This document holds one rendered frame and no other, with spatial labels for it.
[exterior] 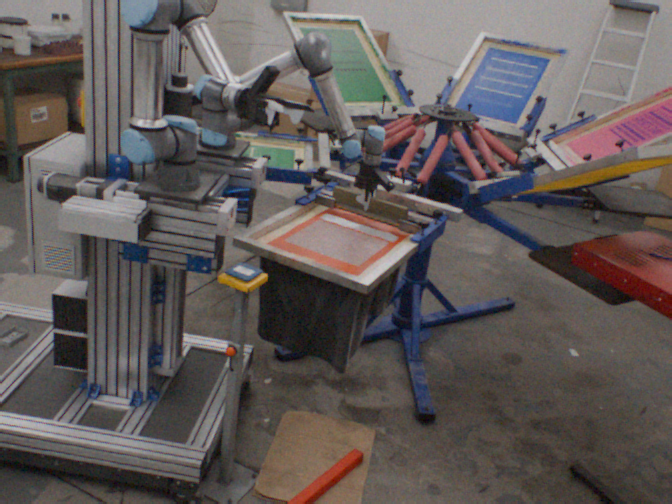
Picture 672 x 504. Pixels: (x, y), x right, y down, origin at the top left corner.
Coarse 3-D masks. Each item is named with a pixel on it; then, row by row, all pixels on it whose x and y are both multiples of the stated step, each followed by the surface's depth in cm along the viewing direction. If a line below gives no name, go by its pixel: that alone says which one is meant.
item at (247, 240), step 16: (304, 208) 324; (272, 224) 302; (240, 240) 284; (256, 240) 285; (272, 256) 279; (288, 256) 276; (400, 256) 289; (320, 272) 271; (336, 272) 269; (384, 272) 275; (352, 288) 266; (368, 288) 264
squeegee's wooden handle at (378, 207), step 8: (336, 192) 326; (344, 192) 324; (352, 192) 323; (336, 200) 328; (344, 200) 326; (352, 200) 324; (376, 200) 318; (360, 208) 323; (368, 208) 321; (376, 208) 319; (384, 208) 317; (392, 208) 316; (400, 208) 314; (408, 208) 314; (384, 216) 319; (392, 216) 317; (400, 216) 315
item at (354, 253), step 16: (368, 224) 323; (384, 224) 326; (352, 240) 305; (368, 240) 308; (384, 240) 310; (400, 240) 312; (320, 256) 287; (336, 256) 289; (352, 256) 291; (368, 256) 293; (352, 272) 278
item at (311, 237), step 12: (336, 216) 327; (348, 216) 329; (360, 216) 331; (300, 228) 310; (312, 228) 311; (324, 228) 313; (336, 228) 315; (348, 228) 316; (276, 240) 296; (288, 240) 297; (300, 240) 299; (312, 240) 300; (324, 240) 302; (336, 240) 303; (300, 252) 288; (312, 252) 290
